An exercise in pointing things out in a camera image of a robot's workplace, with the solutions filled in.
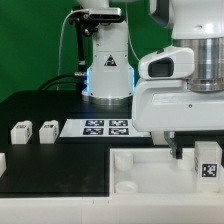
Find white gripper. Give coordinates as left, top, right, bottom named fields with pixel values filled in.
left=132, top=79, right=224, bottom=159

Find white left obstacle block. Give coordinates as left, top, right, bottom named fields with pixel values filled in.
left=0, top=153, right=6, bottom=178

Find white square tabletop part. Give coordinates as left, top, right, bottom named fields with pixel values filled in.
left=110, top=148, right=224, bottom=195

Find white sheet with markers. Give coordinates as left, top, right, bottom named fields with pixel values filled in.
left=60, top=119, right=150, bottom=137

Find white front fence wall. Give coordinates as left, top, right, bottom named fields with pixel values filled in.
left=0, top=198, right=224, bottom=224

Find white cable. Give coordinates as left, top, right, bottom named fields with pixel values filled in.
left=56, top=9, right=90, bottom=92

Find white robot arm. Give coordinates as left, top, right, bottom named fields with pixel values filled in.
left=77, top=0, right=224, bottom=133

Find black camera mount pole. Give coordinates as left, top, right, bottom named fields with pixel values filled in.
left=69, top=12, right=98, bottom=93

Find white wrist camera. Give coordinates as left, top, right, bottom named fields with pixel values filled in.
left=138, top=46, right=195, bottom=80

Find grey camera on mount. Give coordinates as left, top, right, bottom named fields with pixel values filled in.
left=89, top=8, right=121, bottom=21

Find black cables at base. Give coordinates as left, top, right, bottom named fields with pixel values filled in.
left=37, top=72, right=88, bottom=92

